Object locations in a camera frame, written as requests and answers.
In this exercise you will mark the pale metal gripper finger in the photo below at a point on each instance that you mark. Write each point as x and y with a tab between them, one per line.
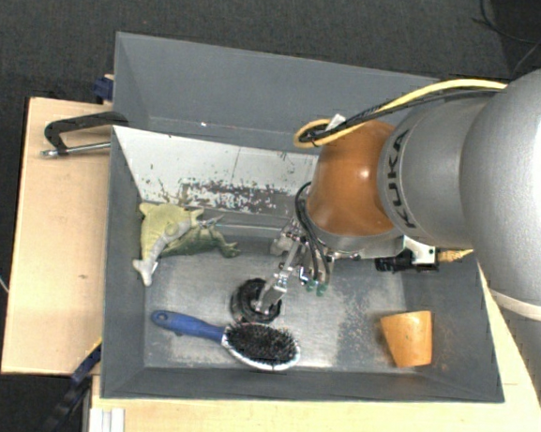
279	294
267	291

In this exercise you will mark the blue hairbrush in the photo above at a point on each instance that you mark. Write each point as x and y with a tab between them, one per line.
259	346

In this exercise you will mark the green toy dinosaur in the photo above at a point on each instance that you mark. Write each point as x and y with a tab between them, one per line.
204	241

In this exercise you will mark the yellow-green toy dolphin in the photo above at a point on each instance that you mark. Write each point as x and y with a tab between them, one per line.
158	233

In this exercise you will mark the orange cup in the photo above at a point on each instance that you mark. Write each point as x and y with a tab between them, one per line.
408	337

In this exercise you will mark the grey metal bin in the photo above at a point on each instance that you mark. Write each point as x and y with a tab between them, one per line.
225	93

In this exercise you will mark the pale wood board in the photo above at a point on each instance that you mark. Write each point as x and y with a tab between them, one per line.
57	239

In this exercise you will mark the black cylinder on white bracket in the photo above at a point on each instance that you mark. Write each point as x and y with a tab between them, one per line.
405	261

